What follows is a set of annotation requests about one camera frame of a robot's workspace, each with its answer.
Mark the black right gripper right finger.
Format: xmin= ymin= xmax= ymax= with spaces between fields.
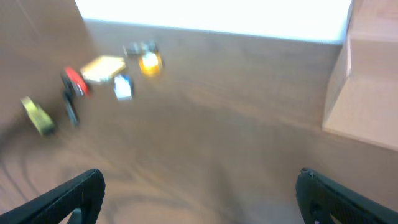
xmin=295 ymin=168 xmax=397 ymax=224

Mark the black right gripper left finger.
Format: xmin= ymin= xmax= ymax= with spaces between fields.
xmin=1 ymin=169 xmax=106 ymax=224

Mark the brown cardboard box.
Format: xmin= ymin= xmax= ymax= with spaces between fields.
xmin=322 ymin=0 xmax=397 ymax=150

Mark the red black stapler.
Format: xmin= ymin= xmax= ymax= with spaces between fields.
xmin=60 ymin=67 xmax=90 ymax=97

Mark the yellow sticky note pad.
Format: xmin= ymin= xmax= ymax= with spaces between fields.
xmin=80 ymin=55 xmax=126 ymax=83

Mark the yellow tape roll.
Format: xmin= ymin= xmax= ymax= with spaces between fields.
xmin=138 ymin=52 xmax=163 ymax=77

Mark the yellow highlighter marker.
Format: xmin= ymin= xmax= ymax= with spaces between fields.
xmin=21 ymin=96 xmax=55 ymax=136

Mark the black pen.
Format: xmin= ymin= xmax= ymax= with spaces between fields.
xmin=63 ymin=91 xmax=80 ymax=127

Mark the blue white eraser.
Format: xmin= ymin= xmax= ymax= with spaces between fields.
xmin=114 ymin=73 xmax=134 ymax=100

